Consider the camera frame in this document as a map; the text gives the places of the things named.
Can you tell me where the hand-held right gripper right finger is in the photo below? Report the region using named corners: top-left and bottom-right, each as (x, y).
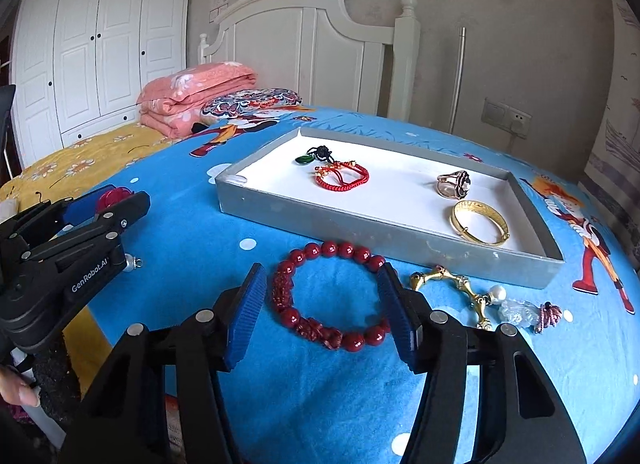
top-left (376, 263), bottom-right (587, 464)

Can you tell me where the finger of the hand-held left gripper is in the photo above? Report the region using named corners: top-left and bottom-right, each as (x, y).
top-left (0, 191), bottom-right (109, 246)
top-left (22, 190), bottom-right (151, 266)

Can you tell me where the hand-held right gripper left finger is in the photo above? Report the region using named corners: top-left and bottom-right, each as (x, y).
top-left (60, 263), bottom-right (268, 464)

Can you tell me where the red flower ornament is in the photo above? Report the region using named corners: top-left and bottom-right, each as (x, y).
top-left (97, 185), bottom-right (136, 210)

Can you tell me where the red bead bracelet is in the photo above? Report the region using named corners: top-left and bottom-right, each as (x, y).
top-left (272, 241), bottom-right (392, 354)

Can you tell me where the gold bangle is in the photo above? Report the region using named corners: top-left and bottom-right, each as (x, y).
top-left (449, 200), bottom-right (512, 247)

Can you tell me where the grey cardboard tray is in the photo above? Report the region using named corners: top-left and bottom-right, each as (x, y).
top-left (215, 127), bottom-right (566, 290)

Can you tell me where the red string bracelet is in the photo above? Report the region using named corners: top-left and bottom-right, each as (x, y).
top-left (314, 160), bottom-right (370, 190)

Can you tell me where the black flower ring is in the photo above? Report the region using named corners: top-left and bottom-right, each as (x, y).
top-left (436, 169), bottom-right (473, 200)

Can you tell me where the green pendant with black cord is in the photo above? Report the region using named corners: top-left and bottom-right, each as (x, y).
top-left (295, 145), bottom-right (333, 166)

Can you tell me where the person's left hand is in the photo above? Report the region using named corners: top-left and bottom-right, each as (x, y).
top-left (0, 364), bottom-right (42, 408)

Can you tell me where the yellow floral bedsheet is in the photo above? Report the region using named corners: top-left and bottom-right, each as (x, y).
top-left (0, 123), bottom-right (186, 215)

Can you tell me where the blue cartoon printed tablecloth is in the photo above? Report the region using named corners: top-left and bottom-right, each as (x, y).
top-left (85, 104), bottom-right (640, 464)

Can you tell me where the clear crystal charm with tassel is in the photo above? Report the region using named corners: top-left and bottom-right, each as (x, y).
top-left (498, 298), bottom-right (563, 334)

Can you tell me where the folded pink floral quilt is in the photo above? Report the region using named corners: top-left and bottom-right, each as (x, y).
top-left (137, 61), bottom-right (258, 140)

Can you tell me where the white wardrobe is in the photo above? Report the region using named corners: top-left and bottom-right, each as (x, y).
top-left (10, 0), bottom-right (198, 165)

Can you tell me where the patterned pillow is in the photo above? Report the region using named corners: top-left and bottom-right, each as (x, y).
top-left (192, 88), bottom-right (304, 135)

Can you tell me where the metal pole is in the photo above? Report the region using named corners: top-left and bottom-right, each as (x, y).
top-left (448, 27), bottom-right (467, 134)

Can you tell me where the white bed headboard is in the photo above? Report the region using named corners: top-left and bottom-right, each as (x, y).
top-left (197, 0), bottom-right (421, 122)

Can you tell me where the printed curtain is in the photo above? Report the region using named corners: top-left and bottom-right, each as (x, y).
top-left (582, 0), bottom-right (640, 225)

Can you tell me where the gold bamboo link bracelet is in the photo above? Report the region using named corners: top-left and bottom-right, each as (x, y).
top-left (410, 265), bottom-right (506, 330)

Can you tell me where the wall switch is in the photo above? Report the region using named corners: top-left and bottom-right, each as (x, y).
top-left (481, 98), bottom-right (507, 125)

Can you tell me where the wall socket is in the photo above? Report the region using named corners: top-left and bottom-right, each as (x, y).
top-left (504, 105), bottom-right (532, 140)

